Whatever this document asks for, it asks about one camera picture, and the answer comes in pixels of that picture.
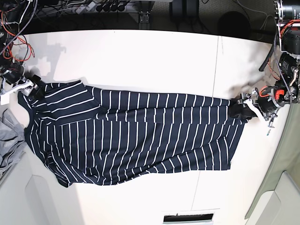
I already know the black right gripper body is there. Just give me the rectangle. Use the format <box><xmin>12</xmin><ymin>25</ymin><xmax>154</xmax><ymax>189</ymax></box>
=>
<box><xmin>0</xmin><ymin>64</ymin><xmax>24</xmax><ymax>84</ymax></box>

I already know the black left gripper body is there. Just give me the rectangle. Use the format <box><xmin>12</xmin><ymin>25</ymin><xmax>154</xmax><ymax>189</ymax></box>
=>
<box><xmin>255</xmin><ymin>86</ymin><xmax>283</xmax><ymax>114</ymax></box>

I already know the navy white striped t-shirt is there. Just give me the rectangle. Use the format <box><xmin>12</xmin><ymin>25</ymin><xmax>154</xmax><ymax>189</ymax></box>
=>
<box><xmin>18</xmin><ymin>81</ymin><xmax>247</xmax><ymax>187</ymax></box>

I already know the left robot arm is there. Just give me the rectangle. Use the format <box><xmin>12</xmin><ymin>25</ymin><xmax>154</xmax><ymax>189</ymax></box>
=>
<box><xmin>229</xmin><ymin>0</ymin><xmax>300</xmax><ymax>121</ymax></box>

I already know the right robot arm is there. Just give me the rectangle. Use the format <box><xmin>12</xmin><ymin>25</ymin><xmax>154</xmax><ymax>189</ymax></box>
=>
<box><xmin>0</xmin><ymin>0</ymin><xmax>44</xmax><ymax>105</ymax></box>

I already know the grey cloth pile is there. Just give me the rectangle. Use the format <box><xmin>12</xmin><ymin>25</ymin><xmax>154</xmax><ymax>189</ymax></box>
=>
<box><xmin>0</xmin><ymin>109</ymin><xmax>26</xmax><ymax>176</ymax></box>

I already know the black round object on floor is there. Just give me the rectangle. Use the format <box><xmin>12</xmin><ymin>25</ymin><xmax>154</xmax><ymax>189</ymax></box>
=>
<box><xmin>217</xmin><ymin>11</ymin><xmax>251</xmax><ymax>38</ymax></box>

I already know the black power strip with plugs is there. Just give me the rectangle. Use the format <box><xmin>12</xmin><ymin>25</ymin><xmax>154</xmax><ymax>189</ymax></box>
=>
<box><xmin>63</xmin><ymin>0</ymin><xmax>131</xmax><ymax>15</ymax></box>

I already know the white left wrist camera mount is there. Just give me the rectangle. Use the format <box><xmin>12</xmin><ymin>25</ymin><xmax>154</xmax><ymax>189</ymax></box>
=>
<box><xmin>237</xmin><ymin>89</ymin><xmax>279</xmax><ymax>136</ymax></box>

